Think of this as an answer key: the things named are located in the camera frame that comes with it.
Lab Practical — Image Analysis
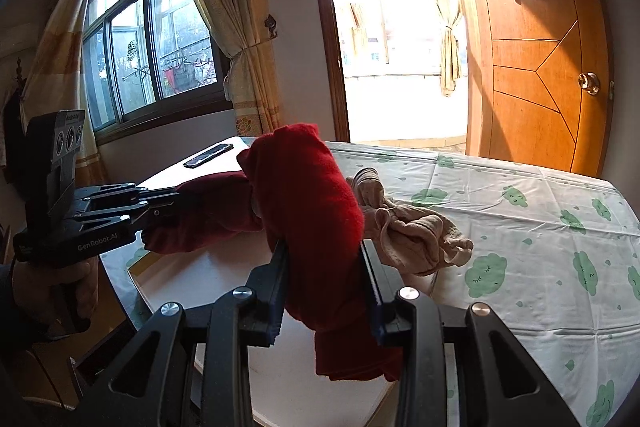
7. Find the person's left hand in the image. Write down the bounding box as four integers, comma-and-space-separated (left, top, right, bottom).
11, 256, 101, 325

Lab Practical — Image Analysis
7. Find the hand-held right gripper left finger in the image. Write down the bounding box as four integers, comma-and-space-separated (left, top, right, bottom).
75, 239, 291, 427

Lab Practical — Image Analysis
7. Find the black remote control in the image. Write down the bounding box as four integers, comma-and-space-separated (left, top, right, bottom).
183, 143, 235, 169

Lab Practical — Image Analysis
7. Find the red underwear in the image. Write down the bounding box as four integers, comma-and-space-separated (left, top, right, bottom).
141, 171, 266, 255
237, 123, 403, 383

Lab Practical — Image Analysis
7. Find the wooden door frame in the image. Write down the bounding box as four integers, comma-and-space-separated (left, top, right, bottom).
302, 0, 471, 142

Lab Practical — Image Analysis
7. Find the dark hanging garment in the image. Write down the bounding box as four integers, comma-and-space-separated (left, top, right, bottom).
0, 57, 36, 188

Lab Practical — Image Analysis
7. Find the window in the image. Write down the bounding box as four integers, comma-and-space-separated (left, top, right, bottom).
80, 0, 233, 138

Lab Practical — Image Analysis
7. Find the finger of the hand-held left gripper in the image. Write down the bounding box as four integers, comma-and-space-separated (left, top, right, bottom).
71, 202, 179, 229
72, 182, 181, 208

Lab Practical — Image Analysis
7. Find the tied yellow patterned curtain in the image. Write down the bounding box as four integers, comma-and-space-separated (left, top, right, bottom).
167, 0, 281, 138

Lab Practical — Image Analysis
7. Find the cloud print tablecloth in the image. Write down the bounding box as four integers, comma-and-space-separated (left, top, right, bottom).
100, 137, 640, 427

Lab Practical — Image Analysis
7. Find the beige underwear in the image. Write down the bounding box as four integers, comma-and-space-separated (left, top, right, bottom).
362, 202, 475, 278

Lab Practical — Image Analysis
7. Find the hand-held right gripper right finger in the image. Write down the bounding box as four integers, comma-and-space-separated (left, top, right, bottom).
359, 239, 581, 427

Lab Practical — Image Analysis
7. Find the metal door knob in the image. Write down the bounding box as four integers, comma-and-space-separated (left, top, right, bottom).
577, 72, 601, 96

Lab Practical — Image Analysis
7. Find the tied curtain beyond doorway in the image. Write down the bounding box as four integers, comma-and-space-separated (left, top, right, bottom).
417, 0, 466, 98

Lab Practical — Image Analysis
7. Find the wooden door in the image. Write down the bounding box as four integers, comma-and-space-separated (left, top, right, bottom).
465, 0, 616, 180

